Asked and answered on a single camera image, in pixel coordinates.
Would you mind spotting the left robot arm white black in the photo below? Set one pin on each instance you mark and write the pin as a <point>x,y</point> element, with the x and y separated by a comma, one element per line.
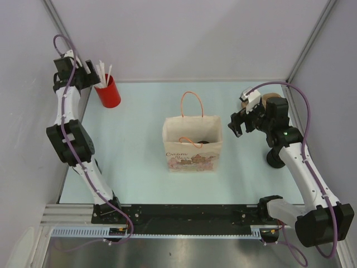
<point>73,144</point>

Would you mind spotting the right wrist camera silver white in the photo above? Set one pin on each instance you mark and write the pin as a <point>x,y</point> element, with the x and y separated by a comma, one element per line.
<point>251,97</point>

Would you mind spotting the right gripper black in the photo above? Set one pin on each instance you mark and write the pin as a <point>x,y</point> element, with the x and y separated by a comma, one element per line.
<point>241,116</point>

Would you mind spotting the aluminium frame post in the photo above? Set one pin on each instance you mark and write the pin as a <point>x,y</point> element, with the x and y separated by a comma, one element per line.
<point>318,27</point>
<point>62,43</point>

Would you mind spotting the aluminium frame post left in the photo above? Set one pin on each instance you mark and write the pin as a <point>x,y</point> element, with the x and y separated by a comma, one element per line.
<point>62,43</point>

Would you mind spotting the red plastic cup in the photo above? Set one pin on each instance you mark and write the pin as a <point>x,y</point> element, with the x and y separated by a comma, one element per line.
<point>109,96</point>

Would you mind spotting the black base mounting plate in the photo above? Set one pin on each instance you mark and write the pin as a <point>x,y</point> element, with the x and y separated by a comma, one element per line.
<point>196,219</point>

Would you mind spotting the aluminium frame post right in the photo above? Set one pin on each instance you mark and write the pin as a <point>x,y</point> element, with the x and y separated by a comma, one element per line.
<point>318,27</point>

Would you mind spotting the white paper takeout bag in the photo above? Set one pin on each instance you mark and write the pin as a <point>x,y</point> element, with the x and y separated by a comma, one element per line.
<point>180,136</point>

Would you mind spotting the wrist camera silver white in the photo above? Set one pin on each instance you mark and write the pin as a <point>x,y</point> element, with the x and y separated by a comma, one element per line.
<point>251,97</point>
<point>70,54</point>

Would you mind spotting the black coffee cup left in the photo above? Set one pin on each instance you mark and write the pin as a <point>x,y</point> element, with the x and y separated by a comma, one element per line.
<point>98,164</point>

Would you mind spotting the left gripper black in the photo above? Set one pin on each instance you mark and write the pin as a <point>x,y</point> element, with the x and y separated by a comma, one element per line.
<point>91,79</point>

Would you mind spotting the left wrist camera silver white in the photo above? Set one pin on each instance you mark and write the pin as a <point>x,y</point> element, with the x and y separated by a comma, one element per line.
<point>70,54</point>

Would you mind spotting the brown pulp cup carrier stack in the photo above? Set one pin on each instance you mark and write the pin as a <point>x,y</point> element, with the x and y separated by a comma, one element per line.
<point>265,97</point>

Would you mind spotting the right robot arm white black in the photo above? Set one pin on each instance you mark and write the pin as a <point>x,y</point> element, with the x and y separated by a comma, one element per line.
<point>323,219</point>

